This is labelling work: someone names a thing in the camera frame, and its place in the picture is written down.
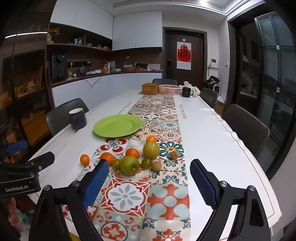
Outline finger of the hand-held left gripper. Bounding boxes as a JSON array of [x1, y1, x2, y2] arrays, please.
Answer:
[[24, 151, 55, 172], [0, 140, 28, 156]]

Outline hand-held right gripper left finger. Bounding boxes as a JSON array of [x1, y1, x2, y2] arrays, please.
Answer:
[[28, 159, 110, 241]]

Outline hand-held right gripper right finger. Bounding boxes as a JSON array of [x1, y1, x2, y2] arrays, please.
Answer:
[[190, 159, 271, 241]]

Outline green apple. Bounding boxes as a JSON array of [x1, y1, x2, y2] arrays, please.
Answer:
[[120, 156, 141, 176]]

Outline green plate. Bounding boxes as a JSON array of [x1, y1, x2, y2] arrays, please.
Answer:
[[93, 114, 142, 138]]

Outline person's left hand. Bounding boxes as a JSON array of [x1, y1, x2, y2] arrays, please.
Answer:
[[7, 199, 19, 227]]

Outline patterned table runner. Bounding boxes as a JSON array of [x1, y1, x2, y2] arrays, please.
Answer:
[[65, 94, 191, 241]]

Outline wooden display cabinet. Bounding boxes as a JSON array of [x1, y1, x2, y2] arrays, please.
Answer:
[[0, 44, 52, 163]]

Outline navy blue mug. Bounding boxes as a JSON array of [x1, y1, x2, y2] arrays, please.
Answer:
[[69, 108, 88, 130]]

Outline yellow-green pear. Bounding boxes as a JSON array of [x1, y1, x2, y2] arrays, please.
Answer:
[[143, 142, 160, 160]]

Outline black water dispenser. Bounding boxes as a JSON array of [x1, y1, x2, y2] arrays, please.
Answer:
[[51, 51, 68, 79]]

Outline white crumpled cloth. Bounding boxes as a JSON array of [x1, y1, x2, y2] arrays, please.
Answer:
[[184, 81, 201, 97]]

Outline white base cabinets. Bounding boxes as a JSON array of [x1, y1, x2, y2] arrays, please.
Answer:
[[51, 72, 163, 108]]

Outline pink plastic basket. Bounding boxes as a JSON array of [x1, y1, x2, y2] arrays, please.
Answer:
[[159, 85, 183, 95]]

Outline white stool with bags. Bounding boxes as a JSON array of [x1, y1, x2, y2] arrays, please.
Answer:
[[206, 76, 222, 93]]

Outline black power strip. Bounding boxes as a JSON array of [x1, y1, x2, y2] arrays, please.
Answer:
[[67, 61, 92, 67]]

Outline wicker box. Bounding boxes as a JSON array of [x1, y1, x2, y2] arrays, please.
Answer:
[[142, 83, 160, 95]]

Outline yellow flowers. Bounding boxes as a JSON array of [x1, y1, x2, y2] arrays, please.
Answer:
[[47, 27, 60, 43]]

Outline glass sliding door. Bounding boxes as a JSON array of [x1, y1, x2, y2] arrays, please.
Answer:
[[254, 14, 296, 163]]

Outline dark brown door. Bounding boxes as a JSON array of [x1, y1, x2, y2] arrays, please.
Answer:
[[163, 27, 206, 87]]

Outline red and white wall poster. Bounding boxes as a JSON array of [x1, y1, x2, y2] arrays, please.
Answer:
[[177, 42, 192, 70]]

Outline white wall cabinets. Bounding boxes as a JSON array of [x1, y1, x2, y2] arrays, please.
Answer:
[[50, 0, 163, 51]]

